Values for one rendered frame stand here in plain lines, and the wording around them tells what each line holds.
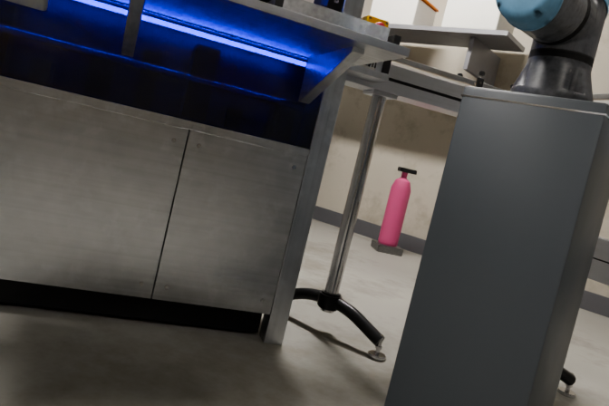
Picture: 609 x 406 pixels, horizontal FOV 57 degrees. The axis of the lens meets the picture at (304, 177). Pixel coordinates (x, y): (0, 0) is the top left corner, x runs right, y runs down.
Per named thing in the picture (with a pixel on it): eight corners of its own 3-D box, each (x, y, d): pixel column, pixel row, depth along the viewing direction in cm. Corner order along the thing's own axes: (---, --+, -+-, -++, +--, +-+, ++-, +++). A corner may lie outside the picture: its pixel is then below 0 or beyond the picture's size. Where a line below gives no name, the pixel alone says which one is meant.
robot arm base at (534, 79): (596, 120, 110) (610, 70, 109) (582, 104, 98) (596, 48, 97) (519, 109, 119) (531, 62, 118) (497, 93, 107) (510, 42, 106)
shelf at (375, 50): (99, 0, 151) (101, -7, 150) (334, 69, 173) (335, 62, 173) (87, -44, 105) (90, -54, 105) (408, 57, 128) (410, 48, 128)
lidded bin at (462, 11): (512, 46, 384) (520, 13, 382) (497, 31, 356) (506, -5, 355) (456, 42, 408) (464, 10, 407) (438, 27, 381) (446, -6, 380)
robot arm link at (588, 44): (604, 67, 107) (623, -3, 107) (578, 46, 98) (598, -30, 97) (543, 63, 116) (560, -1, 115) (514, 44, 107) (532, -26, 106)
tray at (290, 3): (248, 30, 152) (251, 17, 152) (334, 55, 160) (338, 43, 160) (280, 9, 120) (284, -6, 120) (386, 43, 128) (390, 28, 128)
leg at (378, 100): (311, 304, 195) (362, 90, 191) (333, 307, 198) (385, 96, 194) (319, 313, 187) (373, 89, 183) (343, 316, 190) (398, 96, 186)
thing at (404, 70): (335, 76, 175) (347, 27, 174) (319, 78, 189) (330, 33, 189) (511, 127, 197) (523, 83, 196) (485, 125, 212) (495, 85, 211)
